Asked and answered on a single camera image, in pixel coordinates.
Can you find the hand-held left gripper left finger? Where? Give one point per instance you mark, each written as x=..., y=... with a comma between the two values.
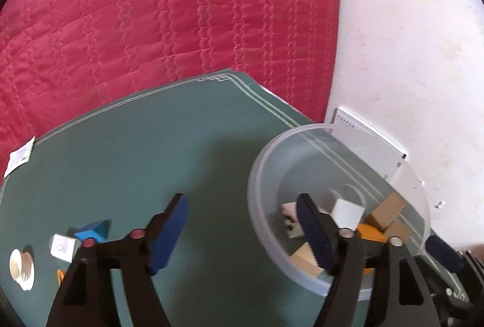
x=170, y=232

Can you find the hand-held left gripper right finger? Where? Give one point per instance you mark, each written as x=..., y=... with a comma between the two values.
x=314, y=232

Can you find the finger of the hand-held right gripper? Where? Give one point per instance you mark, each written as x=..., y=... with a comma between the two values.
x=442, y=255

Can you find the small white block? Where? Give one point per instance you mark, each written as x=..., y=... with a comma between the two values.
x=293, y=230

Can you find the pale wooden wedge block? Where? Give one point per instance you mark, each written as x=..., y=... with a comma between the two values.
x=304, y=260

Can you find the white wooden block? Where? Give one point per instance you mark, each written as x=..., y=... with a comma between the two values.
x=346, y=215

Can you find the pale wooden rectangular block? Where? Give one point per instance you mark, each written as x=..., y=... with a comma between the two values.
x=389, y=211

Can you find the clear plastic bowl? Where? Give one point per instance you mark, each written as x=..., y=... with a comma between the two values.
x=264, y=175

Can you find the green table mat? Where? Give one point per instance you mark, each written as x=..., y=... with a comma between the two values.
x=151, y=160

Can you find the blue wedge block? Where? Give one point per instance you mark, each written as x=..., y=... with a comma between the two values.
x=90, y=232

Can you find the white flat board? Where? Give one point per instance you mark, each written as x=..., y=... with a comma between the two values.
x=363, y=137

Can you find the white charger adapter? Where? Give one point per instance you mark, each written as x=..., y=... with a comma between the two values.
x=62, y=246

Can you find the orange striped triangular block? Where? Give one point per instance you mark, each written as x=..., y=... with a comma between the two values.
x=60, y=274

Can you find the white round plastic piece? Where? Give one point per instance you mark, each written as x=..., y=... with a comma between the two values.
x=22, y=268

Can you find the white paper card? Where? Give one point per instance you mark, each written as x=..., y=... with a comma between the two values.
x=19, y=158

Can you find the red quilted blanket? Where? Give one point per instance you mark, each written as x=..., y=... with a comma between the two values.
x=151, y=9

